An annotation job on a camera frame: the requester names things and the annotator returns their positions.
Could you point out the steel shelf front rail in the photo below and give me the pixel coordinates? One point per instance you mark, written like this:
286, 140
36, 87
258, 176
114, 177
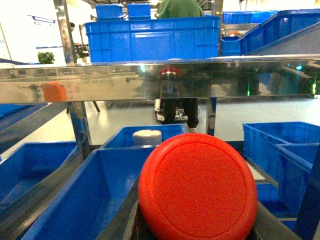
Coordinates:
217, 77

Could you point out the blue bin lower shelf right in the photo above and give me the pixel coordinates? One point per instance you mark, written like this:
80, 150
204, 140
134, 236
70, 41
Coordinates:
286, 151

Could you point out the blue bin lower shelf left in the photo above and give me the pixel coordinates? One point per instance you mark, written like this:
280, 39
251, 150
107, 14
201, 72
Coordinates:
30, 164

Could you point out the large blue bin upper shelf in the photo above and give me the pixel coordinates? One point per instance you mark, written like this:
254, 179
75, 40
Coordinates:
153, 40

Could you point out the red emergency stop button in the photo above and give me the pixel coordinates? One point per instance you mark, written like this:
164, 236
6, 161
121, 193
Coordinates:
195, 186

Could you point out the blue target bin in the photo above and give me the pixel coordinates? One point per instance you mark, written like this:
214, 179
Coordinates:
99, 196

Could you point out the potted green plant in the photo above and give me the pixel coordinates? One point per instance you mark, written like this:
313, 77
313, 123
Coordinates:
46, 57

